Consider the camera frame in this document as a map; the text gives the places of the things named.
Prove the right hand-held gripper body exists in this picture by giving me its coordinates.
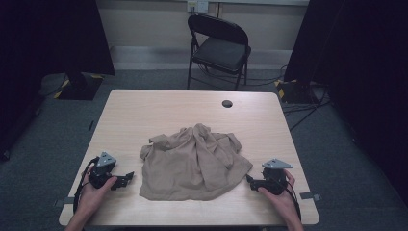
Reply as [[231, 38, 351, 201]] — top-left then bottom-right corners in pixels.
[[256, 158, 294, 196]]

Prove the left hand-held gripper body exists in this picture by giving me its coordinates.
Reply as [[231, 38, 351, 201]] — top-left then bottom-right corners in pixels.
[[89, 151, 117, 190]]

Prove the beige shirt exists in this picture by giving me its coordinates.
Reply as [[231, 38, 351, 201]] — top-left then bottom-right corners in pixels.
[[139, 122, 254, 202]]

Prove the person's right hand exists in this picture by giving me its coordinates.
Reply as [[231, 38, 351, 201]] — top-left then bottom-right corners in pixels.
[[257, 168, 301, 223]]

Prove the person's left hand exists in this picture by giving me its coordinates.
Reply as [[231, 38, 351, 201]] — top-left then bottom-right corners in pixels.
[[77, 166, 118, 219]]

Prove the black stand base striped tape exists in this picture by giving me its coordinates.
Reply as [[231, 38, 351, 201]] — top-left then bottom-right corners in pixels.
[[273, 78, 321, 105], [52, 72, 105, 101]]

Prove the black folding chair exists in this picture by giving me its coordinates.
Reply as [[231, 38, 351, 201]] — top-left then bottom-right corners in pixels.
[[186, 13, 252, 91]]

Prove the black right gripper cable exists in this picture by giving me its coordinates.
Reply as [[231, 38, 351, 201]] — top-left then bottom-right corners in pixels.
[[284, 179, 302, 222]]

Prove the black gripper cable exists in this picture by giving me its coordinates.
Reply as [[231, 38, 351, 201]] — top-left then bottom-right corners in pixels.
[[284, 179, 302, 222], [72, 156, 101, 215]]

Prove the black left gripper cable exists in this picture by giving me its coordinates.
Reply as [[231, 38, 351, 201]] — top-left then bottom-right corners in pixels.
[[72, 156, 101, 215]]

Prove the grey table bracket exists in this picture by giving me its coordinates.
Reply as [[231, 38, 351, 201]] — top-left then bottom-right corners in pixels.
[[299, 191, 322, 202], [53, 196, 76, 208]]

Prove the white wall socket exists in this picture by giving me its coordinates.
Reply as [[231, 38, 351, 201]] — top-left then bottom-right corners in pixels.
[[187, 0, 210, 14]]

